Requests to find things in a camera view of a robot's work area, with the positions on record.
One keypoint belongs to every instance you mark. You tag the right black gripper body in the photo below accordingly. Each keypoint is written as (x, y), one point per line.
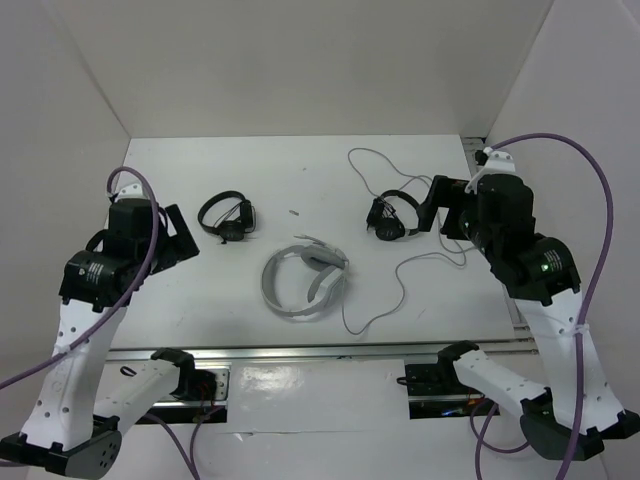
(463, 223)

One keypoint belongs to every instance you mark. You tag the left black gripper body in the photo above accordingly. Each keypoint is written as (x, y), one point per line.
(146, 256)

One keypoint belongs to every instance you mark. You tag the grey white headphones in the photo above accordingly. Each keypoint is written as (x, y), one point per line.
(302, 279)

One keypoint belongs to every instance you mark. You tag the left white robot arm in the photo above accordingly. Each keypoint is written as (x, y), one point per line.
(71, 432)

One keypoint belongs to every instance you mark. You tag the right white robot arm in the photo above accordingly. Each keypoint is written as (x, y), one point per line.
(575, 411)

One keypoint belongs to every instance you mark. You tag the left black headphones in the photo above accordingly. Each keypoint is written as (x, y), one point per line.
(233, 225)

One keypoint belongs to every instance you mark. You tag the black headphones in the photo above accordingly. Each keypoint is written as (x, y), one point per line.
(382, 216)
(233, 225)

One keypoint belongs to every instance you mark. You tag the right black headphones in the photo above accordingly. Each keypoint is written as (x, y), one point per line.
(382, 216)

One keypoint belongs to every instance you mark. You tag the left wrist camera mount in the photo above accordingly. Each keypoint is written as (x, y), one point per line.
(130, 191)

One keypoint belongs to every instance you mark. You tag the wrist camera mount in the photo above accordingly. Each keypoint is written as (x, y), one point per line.
(490, 161)
(130, 191)

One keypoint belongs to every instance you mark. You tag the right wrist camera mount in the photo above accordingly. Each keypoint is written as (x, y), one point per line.
(490, 161)

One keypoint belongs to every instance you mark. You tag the aluminium mounting rail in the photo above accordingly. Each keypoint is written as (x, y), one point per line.
(524, 345)

